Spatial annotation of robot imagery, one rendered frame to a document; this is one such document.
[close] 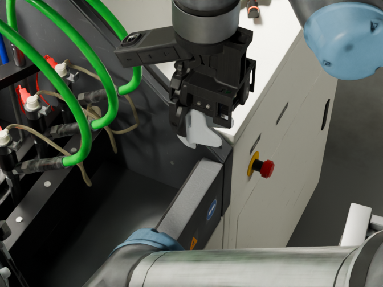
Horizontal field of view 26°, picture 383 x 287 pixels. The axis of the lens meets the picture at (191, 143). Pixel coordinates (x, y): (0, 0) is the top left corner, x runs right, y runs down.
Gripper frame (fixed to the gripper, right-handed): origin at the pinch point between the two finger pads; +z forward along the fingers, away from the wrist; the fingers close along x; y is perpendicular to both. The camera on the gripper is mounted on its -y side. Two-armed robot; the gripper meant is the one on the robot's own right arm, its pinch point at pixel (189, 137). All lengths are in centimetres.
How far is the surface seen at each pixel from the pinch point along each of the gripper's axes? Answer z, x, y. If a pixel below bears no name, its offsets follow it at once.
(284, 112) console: 43, 49, -3
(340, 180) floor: 123, 102, 1
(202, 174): 27.5, 15.3, -5.4
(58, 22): -8.8, 3.5, -21.2
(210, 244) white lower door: 45.7, 14.5, -3.1
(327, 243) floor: 123, 78, 6
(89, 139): 2.6, -4.3, -13.0
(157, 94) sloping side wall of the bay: 16.5, 19.1, -15.7
